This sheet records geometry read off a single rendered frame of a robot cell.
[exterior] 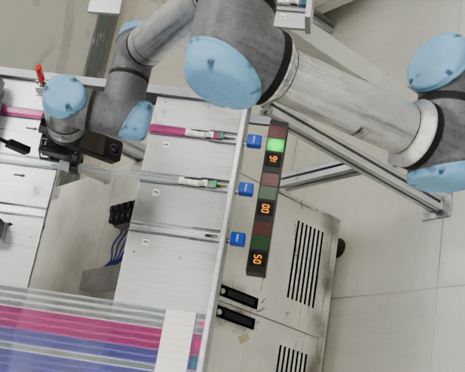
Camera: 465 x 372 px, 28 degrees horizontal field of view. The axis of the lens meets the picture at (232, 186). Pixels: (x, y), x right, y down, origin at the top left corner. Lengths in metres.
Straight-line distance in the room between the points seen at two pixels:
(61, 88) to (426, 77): 0.62
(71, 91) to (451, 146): 0.65
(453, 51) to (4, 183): 0.98
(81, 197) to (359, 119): 1.35
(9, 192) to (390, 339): 1.06
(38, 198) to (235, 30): 0.80
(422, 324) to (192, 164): 0.79
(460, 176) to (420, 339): 0.96
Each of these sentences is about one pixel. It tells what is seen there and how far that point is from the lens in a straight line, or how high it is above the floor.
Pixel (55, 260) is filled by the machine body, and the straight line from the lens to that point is 2.61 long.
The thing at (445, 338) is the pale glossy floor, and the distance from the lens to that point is 2.34.
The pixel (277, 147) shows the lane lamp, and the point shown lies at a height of 0.65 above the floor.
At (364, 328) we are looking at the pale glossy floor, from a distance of 2.51.
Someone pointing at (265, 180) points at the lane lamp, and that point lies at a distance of 1.91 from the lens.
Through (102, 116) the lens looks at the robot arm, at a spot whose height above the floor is 1.09.
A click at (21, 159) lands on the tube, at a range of 1.99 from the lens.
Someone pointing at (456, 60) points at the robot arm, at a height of 0.78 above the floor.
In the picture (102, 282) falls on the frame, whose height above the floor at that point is 0.66.
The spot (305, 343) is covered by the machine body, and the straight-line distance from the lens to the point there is 2.44.
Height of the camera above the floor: 1.83
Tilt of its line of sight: 36 degrees down
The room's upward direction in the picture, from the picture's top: 64 degrees counter-clockwise
